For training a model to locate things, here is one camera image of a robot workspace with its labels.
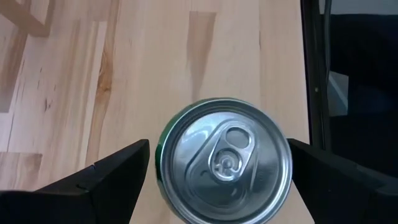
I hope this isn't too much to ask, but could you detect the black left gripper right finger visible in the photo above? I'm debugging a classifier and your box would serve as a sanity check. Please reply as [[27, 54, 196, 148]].
[[287, 138, 398, 224]]

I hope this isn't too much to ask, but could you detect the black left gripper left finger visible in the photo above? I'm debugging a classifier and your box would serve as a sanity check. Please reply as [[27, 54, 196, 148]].
[[0, 138, 151, 224]]

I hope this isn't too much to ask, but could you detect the green Sprite can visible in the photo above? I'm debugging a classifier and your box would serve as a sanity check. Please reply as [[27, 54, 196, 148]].
[[154, 97, 294, 224]]

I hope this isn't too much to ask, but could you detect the wooden slatted shelf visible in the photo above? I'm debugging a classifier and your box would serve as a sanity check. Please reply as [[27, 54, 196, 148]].
[[0, 0, 53, 39]]

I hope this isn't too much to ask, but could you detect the black aluminium table frame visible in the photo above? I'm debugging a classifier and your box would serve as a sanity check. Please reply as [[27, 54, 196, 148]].
[[300, 0, 333, 152]]

